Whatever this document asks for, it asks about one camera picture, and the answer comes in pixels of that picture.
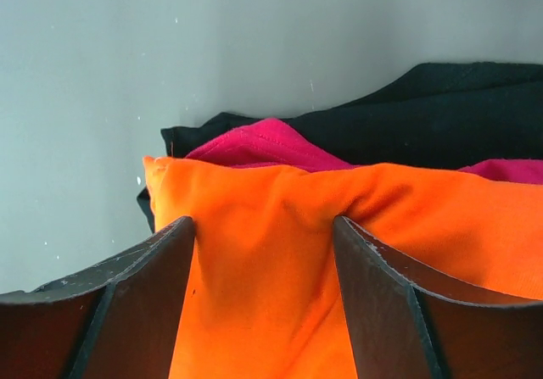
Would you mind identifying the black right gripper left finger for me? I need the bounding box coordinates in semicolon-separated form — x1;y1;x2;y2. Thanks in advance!
1;217;195;378

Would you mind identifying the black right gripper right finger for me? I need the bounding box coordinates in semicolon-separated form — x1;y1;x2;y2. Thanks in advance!
333;216;542;378

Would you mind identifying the orange t shirt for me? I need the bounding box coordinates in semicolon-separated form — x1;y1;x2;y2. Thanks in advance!
143;157;542;378

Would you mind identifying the black t shirt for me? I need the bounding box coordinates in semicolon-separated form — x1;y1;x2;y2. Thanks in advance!
135;60;543;234

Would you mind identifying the magenta t shirt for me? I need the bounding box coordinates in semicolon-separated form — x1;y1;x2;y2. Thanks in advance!
187;119;542;185

